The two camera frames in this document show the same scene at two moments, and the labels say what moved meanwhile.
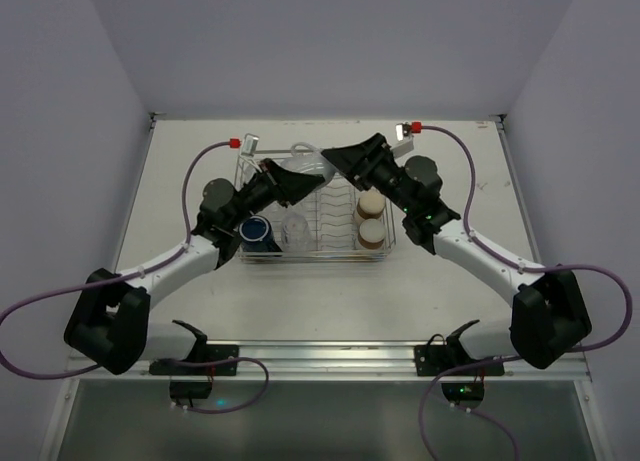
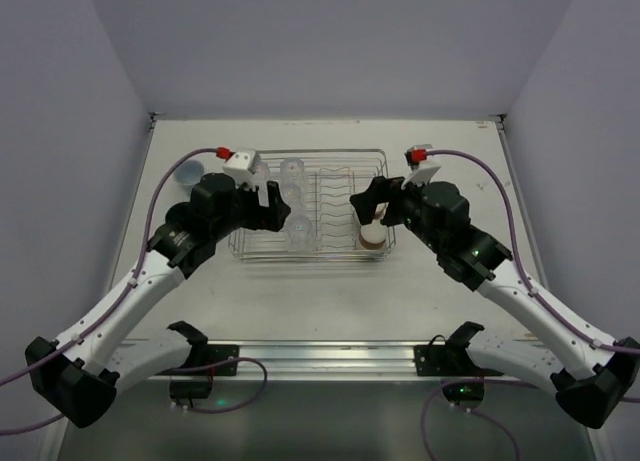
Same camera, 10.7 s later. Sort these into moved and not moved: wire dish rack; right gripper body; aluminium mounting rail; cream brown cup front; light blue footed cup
Moved: light blue footed cup; right gripper body
Not moved: aluminium mounting rail; cream brown cup front; wire dish rack
